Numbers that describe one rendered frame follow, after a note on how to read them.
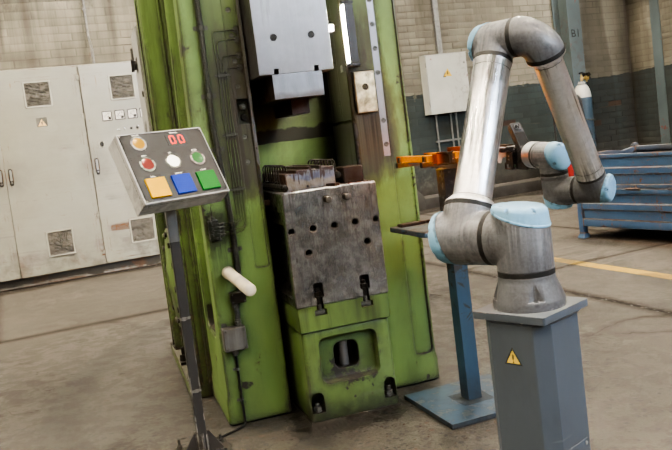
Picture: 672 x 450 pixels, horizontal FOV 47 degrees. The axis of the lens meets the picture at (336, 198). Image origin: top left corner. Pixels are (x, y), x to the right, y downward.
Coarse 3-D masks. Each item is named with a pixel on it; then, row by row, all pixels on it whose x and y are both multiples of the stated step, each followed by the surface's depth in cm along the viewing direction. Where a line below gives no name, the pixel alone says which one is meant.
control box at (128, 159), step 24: (120, 144) 263; (168, 144) 274; (192, 144) 280; (120, 168) 265; (144, 168) 263; (168, 168) 269; (192, 168) 275; (216, 168) 281; (144, 192) 258; (192, 192) 269; (216, 192) 275
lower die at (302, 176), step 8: (288, 168) 333; (296, 168) 320; (304, 168) 308; (320, 168) 304; (328, 168) 305; (280, 176) 307; (288, 176) 300; (296, 176) 301; (304, 176) 302; (312, 176) 303; (320, 176) 304; (328, 176) 305; (288, 184) 301; (296, 184) 302; (304, 184) 302; (312, 184) 303; (320, 184) 304
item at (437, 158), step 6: (402, 156) 308; (408, 156) 300; (414, 156) 294; (420, 156) 289; (426, 156) 284; (432, 156) 278; (438, 156) 278; (444, 156) 273; (450, 156) 271; (402, 162) 304; (438, 162) 278; (444, 162) 274; (450, 162) 271
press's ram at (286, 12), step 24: (240, 0) 308; (264, 0) 295; (288, 0) 298; (312, 0) 300; (264, 24) 295; (288, 24) 298; (312, 24) 301; (264, 48) 296; (288, 48) 298; (312, 48) 301; (264, 72) 296; (288, 72) 299
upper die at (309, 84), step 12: (300, 72) 300; (312, 72) 302; (264, 84) 311; (276, 84) 297; (288, 84) 299; (300, 84) 300; (312, 84) 302; (252, 96) 336; (264, 96) 314; (276, 96) 298; (288, 96) 299; (300, 96) 300; (312, 96) 306
